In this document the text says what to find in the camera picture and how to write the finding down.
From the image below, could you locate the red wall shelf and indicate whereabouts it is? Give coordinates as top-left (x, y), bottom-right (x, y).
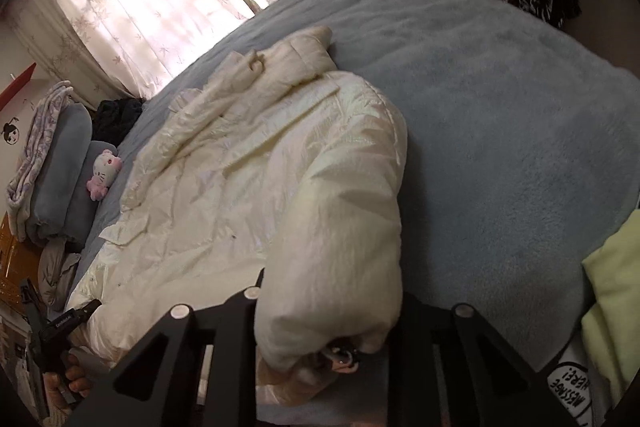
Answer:
top-left (0, 63), bottom-right (37, 108)

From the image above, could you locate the white and pink cat plush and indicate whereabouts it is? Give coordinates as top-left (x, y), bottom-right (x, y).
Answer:
top-left (86, 149), bottom-right (124, 200)

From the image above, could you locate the black crumpled clothing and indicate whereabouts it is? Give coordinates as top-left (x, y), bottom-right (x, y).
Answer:
top-left (92, 98), bottom-right (147, 146)

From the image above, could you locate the wooden bedside furniture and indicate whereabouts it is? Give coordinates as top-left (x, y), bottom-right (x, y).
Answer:
top-left (0, 212), bottom-right (44, 308)

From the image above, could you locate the white purple floral quilt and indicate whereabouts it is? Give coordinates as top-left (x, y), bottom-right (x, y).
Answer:
top-left (6, 81), bottom-right (74, 241)

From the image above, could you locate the white puffer jacket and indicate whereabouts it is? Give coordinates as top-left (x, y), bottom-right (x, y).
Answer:
top-left (65, 26), bottom-right (409, 408)

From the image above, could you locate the blue fleece bed cover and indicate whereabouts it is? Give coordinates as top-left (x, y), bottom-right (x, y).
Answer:
top-left (65, 0), bottom-right (640, 427)

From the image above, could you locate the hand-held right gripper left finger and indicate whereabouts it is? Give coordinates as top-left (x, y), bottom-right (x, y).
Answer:
top-left (65, 268), bottom-right (266, 427)

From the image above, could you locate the person's left hand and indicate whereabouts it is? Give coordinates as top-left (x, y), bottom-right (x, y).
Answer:
top-left (44, 349), bottom-right (96, 411)

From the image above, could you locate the cartoon face wall sticker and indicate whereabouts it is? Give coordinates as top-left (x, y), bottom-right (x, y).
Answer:
top-left (1, 117), bottom-right (21, 146)

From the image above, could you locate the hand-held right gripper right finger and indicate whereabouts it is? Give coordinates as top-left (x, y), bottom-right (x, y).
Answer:
top-left (387, 291), bottom-right (568, 427)

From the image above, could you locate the white printed shirt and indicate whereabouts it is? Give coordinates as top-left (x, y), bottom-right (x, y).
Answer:
top-left (544, 347), bottom-right (597, 427)

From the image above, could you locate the blue fleece pillow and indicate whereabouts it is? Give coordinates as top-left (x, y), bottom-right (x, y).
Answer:
top-left (27, 103), bottom-right (94, 239)
top-left (62, 141), bottom-right (119, 254)

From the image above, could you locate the light green garment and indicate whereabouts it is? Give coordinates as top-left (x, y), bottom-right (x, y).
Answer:
top-left (581, 208), bottom-right (640, 409)

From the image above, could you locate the grey crumpled cloth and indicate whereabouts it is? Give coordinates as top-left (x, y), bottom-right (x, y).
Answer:
top-left (39, 238), bottom-right (82, 311)

